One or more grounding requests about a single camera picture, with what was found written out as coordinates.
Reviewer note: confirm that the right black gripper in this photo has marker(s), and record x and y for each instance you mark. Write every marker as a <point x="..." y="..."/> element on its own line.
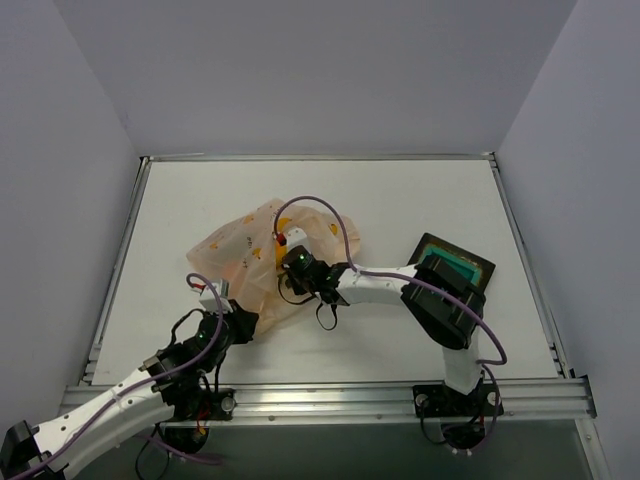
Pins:
<point x="291" y="279"/>

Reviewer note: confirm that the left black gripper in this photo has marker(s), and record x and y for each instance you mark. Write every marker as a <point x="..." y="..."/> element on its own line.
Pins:
<point x="245" y="325"/>

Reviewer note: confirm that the translucent banana print plastic bag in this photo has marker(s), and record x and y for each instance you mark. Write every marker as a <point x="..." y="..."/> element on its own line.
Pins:
<point x="242" y="253"/>

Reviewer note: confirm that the orange fake fruit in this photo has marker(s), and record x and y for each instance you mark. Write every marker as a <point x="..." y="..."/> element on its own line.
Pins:
<point x="280" y="250"/>

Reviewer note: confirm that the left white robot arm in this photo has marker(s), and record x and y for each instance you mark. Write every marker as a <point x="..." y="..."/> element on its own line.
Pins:
<point x="170" y="386"/>

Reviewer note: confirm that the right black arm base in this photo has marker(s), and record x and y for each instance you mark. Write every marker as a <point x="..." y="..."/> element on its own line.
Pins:
<point x="461" y="422"/>

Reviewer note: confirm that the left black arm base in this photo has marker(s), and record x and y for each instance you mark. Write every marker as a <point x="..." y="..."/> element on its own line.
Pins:
<point x="188" y="430"/>

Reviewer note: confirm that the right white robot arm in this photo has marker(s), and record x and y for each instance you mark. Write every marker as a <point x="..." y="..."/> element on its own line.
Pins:
<point x="441" y="293"/>

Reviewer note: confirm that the black teal square tray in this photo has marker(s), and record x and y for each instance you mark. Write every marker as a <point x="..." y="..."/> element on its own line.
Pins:
<point x="472" y="267"/>

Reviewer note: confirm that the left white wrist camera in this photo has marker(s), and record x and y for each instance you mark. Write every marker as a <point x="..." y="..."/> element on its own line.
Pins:
<point x="213" y="300"/>

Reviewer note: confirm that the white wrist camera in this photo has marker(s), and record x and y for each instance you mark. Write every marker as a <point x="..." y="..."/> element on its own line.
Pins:
<point x="213" y="300"/>
<point x="292" y="238"/>

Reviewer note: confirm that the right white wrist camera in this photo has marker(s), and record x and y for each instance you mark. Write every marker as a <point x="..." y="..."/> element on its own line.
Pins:
<point x="292" y="238"/>

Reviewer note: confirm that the aluminium front rail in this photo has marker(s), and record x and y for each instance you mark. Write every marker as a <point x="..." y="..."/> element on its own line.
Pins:
<point x="396" y="402"/>

